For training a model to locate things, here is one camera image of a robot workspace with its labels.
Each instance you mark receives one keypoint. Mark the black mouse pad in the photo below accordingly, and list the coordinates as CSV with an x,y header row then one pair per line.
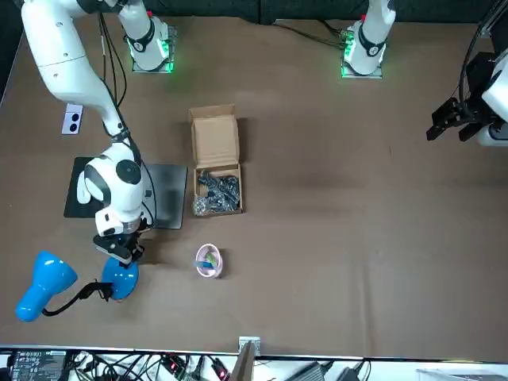
x,y
71,206

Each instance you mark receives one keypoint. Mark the open cardboard box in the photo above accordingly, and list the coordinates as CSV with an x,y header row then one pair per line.
x,y
214,139

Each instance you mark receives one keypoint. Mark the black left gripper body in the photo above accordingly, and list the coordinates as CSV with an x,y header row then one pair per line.
x,y
478,75

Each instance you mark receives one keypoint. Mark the pale lilac flip phone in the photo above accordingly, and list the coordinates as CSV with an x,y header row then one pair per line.
x,y
72,119

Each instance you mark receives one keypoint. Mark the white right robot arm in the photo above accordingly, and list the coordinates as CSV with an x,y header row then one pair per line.
x,y
67,59

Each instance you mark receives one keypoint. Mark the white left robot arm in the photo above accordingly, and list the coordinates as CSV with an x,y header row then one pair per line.
x,y
373,28

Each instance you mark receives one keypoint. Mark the aluminium frame rail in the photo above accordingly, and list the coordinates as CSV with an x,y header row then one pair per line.
x,y
492,20

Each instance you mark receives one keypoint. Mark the small red-lit circuit board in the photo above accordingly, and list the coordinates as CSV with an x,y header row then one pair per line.
x,y
171,363
220,371

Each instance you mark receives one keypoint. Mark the aluminium profile post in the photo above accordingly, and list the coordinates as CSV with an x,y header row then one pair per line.
x,y
248,357

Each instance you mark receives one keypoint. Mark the black labelled power adapter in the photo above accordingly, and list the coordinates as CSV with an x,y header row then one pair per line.
x,y
35,365

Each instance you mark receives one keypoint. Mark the plastic bag of black parts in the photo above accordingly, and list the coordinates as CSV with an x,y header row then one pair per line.
x,y
218,190

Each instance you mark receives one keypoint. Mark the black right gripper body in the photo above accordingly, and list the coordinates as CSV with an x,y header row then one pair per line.
x,y
115,247

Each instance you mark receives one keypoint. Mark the blue pen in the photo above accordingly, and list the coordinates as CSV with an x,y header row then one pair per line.
x,y
202,263

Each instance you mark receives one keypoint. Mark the white computer mouse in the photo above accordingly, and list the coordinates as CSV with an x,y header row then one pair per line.
x,y
82,190

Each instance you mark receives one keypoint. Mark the pink mesh pen cup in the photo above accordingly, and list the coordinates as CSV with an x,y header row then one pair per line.
x,y
206,274

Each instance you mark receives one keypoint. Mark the grey power adapter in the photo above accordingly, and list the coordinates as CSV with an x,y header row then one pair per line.
x,y
313,372

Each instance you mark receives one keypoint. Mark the green pen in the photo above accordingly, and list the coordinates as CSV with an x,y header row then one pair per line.
x,y
211,260

